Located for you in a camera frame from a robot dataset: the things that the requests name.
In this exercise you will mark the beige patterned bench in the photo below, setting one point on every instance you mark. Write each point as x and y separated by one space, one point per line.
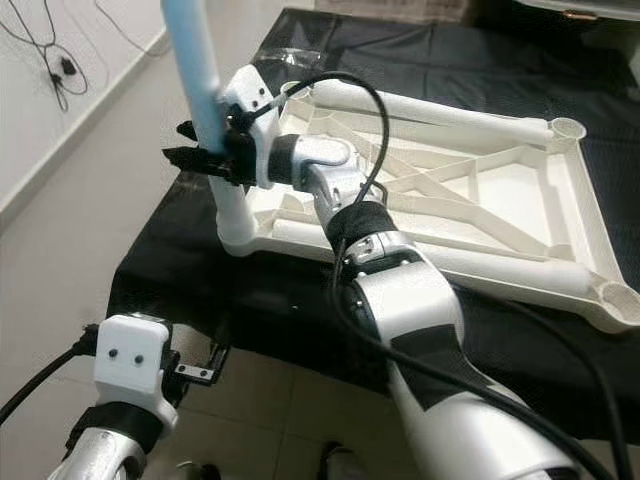
390 8

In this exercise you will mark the clear plastic storage container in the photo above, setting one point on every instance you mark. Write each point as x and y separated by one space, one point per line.
600 8

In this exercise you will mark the black plastic table cover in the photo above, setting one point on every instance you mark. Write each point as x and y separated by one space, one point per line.
190 300

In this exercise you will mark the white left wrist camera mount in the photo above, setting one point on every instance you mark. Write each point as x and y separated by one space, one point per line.
130 360

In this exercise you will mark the black power adapter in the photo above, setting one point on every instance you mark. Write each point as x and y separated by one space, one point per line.
66 68

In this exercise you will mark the white plastic table top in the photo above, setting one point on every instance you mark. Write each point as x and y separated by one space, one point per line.
500 190

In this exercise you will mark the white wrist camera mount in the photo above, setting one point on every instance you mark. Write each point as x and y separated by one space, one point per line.
130 360
245 95

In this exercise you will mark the white plastic table leg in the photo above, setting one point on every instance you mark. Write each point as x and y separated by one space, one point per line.
440 112
530 275
195 80

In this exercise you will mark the clear plastic tape piece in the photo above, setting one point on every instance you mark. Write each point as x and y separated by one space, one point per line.
290 60

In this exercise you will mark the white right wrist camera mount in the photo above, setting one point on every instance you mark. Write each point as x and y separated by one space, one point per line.
245 95

